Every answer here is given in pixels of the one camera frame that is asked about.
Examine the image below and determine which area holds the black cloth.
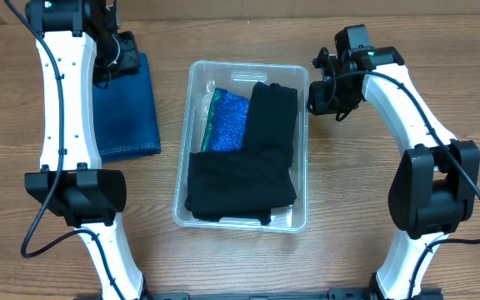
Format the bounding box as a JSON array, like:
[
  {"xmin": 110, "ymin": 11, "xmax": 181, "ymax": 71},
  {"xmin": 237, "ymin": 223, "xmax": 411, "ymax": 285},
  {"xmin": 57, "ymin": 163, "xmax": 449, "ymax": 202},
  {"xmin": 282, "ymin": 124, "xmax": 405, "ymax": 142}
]
[
  {"xmin": 185, "ymin": 147, "xmax": 297, "ymax": 225},
  {"xmin": 242, "ymin": 82, "xmax": 298, "ymax": 168}
]

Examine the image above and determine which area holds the blue denim cloth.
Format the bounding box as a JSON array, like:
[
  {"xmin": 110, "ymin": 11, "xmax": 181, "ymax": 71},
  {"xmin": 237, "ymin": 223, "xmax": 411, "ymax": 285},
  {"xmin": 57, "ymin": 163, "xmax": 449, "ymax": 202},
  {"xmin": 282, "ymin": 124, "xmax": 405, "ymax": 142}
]
[{"xmin": 92, "ymin": 52, "xmax": 161, "ymax": 163}]

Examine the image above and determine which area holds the blue green sequin garment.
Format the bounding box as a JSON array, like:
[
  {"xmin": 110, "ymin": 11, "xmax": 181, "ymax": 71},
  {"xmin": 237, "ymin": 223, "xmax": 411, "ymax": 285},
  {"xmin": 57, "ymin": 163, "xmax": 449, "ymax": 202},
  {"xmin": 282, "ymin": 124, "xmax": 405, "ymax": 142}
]
[{"xmin": 201, "ymin": 87, "xmax": 249, "ymax": 153}]

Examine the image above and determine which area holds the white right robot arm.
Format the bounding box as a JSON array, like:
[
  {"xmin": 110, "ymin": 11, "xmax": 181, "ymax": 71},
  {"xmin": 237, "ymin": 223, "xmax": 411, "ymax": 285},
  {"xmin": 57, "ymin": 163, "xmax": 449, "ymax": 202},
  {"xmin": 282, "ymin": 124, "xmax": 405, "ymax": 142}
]
[{"xmin": 307, "ymin": 24, "xmax": 480, "ymax": 299}]

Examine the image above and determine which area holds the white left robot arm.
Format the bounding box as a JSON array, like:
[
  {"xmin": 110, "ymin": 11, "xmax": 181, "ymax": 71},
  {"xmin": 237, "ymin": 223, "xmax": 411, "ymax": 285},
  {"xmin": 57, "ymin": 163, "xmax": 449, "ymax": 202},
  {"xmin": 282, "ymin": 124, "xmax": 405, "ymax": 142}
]
[{"xmin": 20, "ymin": 0, "xmax": 148, "ymax": 299}]

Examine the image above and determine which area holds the clear plastic storage bin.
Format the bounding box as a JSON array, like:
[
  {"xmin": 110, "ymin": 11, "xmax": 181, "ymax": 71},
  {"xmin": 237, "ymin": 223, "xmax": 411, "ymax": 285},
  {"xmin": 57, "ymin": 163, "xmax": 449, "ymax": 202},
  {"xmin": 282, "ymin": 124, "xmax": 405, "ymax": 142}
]
[{"xmin": 172, "ymin": 60, "xmax": 310, "ymax": 233}]

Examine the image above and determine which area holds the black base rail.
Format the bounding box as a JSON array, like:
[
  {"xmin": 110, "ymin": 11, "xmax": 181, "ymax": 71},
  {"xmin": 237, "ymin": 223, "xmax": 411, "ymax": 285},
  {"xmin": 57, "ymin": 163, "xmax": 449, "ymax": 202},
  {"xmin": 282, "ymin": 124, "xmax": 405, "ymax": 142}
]
[{"xmin": 75, "ymin": 286, "xmax": 443, "ymax": 300}]

